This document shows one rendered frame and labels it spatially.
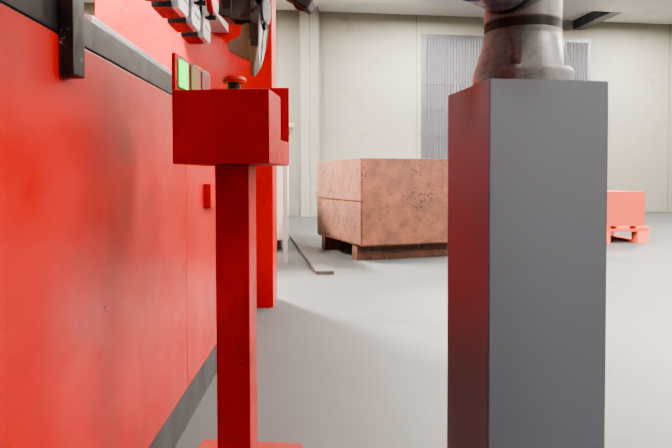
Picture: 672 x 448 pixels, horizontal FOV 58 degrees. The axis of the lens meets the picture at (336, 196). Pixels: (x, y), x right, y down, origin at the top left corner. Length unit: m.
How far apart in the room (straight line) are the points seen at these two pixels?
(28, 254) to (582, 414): 0.78
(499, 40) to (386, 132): 9.71
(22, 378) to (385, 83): 10.12
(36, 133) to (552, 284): 0.72
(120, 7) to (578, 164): 2.64
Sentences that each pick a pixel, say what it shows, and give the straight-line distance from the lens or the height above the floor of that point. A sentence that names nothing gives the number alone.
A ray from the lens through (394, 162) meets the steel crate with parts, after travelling 4.70.
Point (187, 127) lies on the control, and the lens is 1.03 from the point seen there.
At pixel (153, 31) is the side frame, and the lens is 3.18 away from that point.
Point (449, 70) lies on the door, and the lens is 11.03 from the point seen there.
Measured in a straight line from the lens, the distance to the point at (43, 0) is 0.89.
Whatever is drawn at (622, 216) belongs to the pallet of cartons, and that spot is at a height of 0.26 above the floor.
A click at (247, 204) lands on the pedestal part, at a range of 1.07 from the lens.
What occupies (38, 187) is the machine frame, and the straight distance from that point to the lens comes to 0.84.
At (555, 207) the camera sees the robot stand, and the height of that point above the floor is 0.59.
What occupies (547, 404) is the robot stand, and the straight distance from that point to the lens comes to 0.98.
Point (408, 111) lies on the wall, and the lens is 10.78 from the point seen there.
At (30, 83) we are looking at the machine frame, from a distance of 0.83.
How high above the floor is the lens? 0.64
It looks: 2 degrees down
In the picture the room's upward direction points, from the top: straight up
